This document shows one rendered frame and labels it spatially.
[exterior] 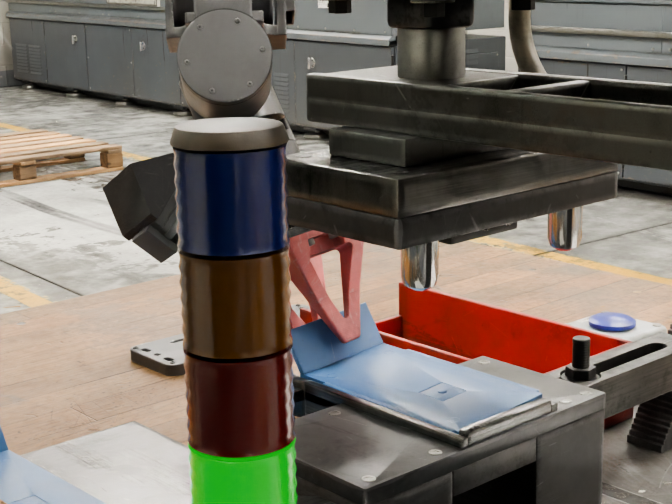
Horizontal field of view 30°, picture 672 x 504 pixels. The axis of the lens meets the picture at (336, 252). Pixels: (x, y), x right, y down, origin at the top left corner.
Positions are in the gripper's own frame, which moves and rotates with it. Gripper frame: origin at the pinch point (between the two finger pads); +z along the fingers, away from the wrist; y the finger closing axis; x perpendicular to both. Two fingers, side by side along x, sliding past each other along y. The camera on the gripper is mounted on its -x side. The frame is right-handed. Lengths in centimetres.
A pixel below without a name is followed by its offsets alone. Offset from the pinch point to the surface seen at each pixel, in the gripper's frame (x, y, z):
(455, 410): -2.1, 10.8, 7.0
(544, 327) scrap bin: 22.7, -4.3, 5.7
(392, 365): 0.5, 3.8, 3.3
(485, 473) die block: -3.5, 12.6, 10.7
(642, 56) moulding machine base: 456, -296, -77
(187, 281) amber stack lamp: -27.6, 30.9, -2.5
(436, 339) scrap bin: 22.4, -16.5, 3.2
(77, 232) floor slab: 218, -442, -102
